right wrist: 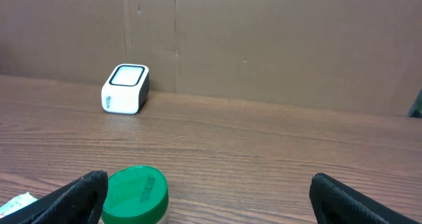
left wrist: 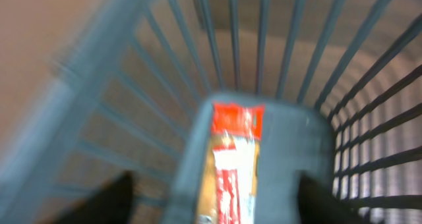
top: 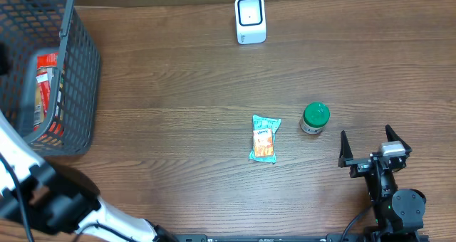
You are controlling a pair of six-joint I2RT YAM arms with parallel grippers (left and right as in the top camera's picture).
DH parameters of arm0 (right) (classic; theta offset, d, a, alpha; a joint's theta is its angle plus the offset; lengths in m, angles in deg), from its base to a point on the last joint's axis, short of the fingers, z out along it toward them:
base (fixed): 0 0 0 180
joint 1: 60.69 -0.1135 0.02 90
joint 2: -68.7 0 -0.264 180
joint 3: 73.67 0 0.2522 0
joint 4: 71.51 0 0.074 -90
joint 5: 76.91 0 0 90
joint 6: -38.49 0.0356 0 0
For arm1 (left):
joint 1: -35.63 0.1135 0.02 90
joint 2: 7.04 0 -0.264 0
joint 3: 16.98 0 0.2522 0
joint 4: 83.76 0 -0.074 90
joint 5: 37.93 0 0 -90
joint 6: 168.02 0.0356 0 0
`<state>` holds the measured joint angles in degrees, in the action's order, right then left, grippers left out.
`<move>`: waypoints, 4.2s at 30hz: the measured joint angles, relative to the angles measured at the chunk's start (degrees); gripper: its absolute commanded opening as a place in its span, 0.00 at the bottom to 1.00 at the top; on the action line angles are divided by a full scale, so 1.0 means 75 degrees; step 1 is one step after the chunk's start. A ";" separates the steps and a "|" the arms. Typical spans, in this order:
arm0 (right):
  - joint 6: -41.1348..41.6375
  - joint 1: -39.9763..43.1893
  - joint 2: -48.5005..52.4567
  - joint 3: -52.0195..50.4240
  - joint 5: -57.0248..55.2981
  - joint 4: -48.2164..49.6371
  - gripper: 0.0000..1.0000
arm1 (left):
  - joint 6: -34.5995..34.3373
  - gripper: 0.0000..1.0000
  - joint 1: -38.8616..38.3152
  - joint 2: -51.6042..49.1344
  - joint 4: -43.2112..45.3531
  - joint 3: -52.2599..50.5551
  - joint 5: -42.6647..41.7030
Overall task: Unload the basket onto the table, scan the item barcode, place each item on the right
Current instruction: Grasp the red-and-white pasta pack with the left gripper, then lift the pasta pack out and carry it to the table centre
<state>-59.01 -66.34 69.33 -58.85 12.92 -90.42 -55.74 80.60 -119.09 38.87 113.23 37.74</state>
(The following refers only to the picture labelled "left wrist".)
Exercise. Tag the grey plastic mesh basket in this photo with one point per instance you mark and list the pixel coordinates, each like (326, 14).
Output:
(340, 81)

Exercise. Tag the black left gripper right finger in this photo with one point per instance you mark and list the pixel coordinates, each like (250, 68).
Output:
(316, 205)

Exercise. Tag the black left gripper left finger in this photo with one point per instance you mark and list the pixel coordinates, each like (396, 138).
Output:
(112, 204)

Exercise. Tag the long orange pasta packet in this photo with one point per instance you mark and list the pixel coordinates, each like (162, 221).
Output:
(230, 177)

